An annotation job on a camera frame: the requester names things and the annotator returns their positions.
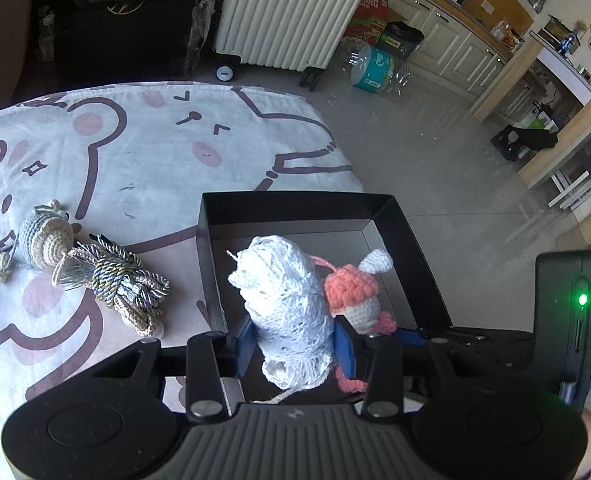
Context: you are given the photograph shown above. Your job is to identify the red cardboard box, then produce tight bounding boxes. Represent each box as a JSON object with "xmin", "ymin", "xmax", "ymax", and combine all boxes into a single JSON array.
[{"xmin": 348, "ymin": 0, "xmax": 397, "ymax": 47}]

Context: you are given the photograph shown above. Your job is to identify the white crochet knit piece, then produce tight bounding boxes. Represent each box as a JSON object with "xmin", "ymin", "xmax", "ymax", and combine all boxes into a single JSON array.
[{"xmin": 228, "ymin": 235, "xmax": 337, "ymax": 405}]

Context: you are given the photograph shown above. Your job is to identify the grey crochet mouse doll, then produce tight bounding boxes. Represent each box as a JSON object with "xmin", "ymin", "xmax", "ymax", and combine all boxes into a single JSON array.
[{"xmin": 0, "ymin": 201, "xmax": 76, "ymax": 283}]

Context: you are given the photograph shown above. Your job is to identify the braided rope tassel bundle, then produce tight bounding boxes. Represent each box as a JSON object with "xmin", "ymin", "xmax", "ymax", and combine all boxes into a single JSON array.
[{"xmin": 52, "ymin": 232, "xmax": 172, "ymax": 338}]

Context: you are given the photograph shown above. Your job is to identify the black trash bag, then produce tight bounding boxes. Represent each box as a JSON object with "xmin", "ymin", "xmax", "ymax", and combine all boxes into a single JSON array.
[{"xmin": 378, "ymin": 21, "xmax": 425, "ymax": 64}]

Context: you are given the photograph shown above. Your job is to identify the black suitcase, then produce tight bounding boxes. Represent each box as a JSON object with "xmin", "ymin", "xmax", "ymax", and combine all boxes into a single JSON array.
[{"xmin": 52, "ymin": 0, "xmax": 217, "ymax": 83}]

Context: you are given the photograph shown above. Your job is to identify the bear printed blanket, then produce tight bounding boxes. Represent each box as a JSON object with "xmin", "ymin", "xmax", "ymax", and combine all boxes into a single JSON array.
[{"xmin": 0, "ymin": 80, "xmax": 367, "ymax": 480}]

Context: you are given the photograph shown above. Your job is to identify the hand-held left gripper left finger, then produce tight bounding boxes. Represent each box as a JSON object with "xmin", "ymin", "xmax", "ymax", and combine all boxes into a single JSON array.
[{"xmin": 92, "ymin": 319, "xmax": 254, "ymax": 423}]

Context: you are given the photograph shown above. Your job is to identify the light wooden desk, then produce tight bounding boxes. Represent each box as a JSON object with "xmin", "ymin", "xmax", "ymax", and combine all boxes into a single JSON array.
[{"xmin": 470, "ymin": 32, "xmax": 591, "ymax": 192}]

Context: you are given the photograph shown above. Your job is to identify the pink and white crochet doll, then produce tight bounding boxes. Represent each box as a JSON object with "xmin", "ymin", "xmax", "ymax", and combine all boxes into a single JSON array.
[{"xmin": 310, "ymin": 250, "xmax": 399, "ymax": 394}]

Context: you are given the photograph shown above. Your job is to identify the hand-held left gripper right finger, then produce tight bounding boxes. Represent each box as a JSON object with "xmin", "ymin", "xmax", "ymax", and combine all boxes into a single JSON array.
[{"xmin": 332, "ymin": 320, "xmax": 506, "ymax": 418}]

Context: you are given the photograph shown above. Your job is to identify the cream kitchen cabinets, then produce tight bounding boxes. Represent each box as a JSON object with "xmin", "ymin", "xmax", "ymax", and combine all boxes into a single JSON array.
[{"xmin": 370, "ymin": 0, "xmax": 543, "ymax": 113}]

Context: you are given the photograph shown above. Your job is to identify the white ribbed suitcase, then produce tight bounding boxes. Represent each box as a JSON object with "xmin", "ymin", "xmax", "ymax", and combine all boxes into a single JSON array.
[{"xmin": 212, "ymin": 0, "xmax": 380, "ymax": 92}]

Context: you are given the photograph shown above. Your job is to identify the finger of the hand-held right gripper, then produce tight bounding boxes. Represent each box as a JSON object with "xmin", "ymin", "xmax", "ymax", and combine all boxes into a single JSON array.
[{"xmin": 395, "ymin": 326, "xmax": 536, "ymax": 361}]

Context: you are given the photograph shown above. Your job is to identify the black cardboard box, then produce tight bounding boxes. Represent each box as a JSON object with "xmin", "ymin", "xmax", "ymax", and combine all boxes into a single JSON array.
[{"xmin": 196, "ymin": 191, "xmax": 454, "ymax": 406}]

